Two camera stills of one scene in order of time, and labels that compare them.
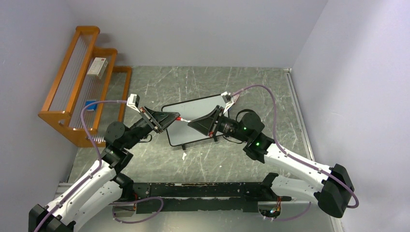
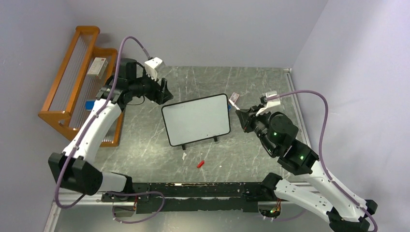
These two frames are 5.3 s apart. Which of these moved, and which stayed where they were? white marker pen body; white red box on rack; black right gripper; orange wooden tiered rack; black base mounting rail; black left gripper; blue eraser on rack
Moved: white marker pen body; black left gripper; black right gripper
Stayed: white red box on rack; blue eraser on rack; black base mounting rail; orange wooden tiered rack
